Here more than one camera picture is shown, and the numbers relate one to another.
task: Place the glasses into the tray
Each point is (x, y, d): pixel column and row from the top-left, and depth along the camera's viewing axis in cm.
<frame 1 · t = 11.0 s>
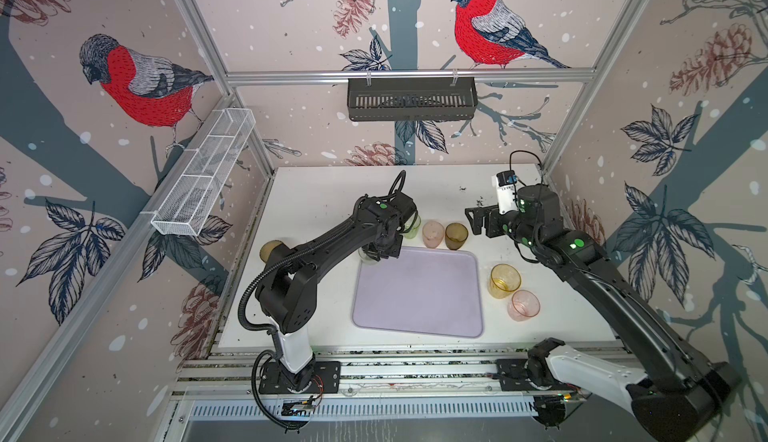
left hand: (386, 253, 84), fingers closed
right hand: (479, 209, 73), fingers open
lavender plastic tray: (427, 291, 90), on the table
pale pink textured glass: (433, 233, 101), point 3 cm above the table
dark amber textured glass: (455, 235, 97), point 6 cm above the table
yellow faceted glass: (504, 280, 90), point 3 cm above the table
pink faceted glass: (523, 305, 86), point 2 cm above the table

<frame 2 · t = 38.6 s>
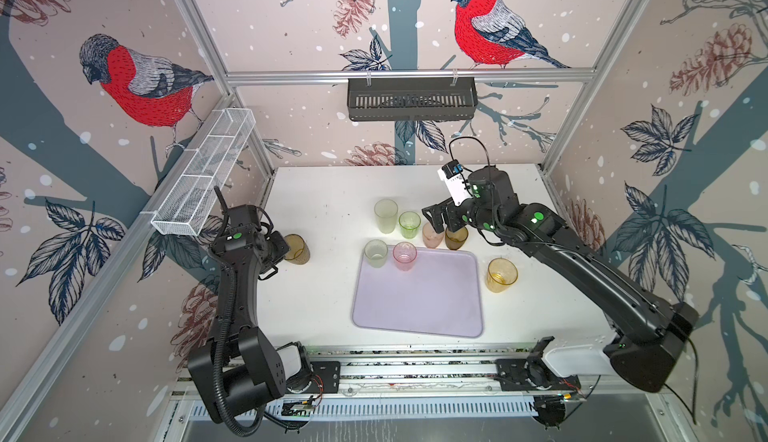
left hand: (279, 249, 80), fingers closed
right hand: (434, 205, 72), fingers open
pink faceted glass: (404, 255, 97), on the table
tall pale green glass: (386, 211, 99), point 9 cm above the table
the other named things where they were.

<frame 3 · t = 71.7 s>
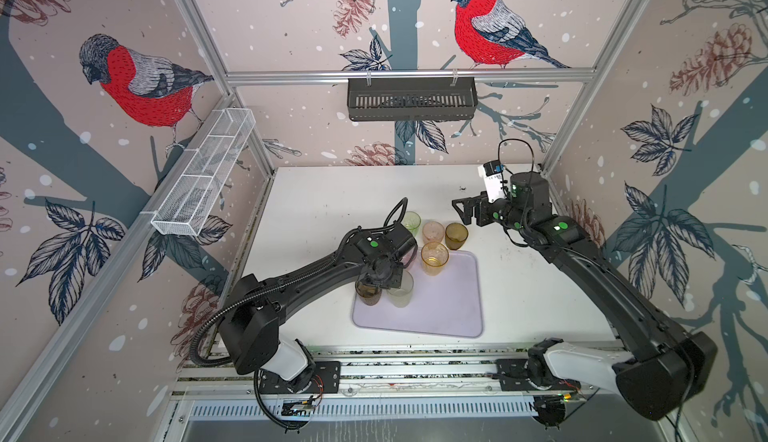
left hand: (392, 283, 78), fingers closed
right hand: (465, 200, 75), fingers open
yellow faceted glass: (434, 257, 94), point 3 cm above the table
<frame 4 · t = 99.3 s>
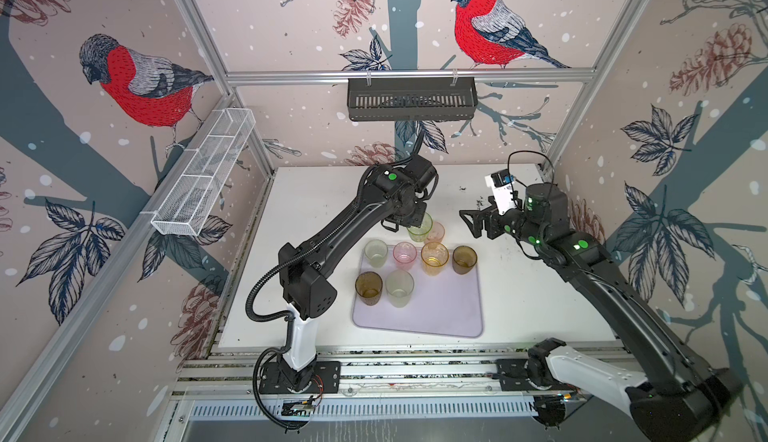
left hand: (412, 220, 78), fingers closed
right hand: (473, 207, 72), fingers open
dark amber textured glass: (464, 258, 93), point 4 cm above the table
tall pale green glass: (400, 288, 90), on the table
pale green short glass: (376, 250, 94), point 5 cm above the table
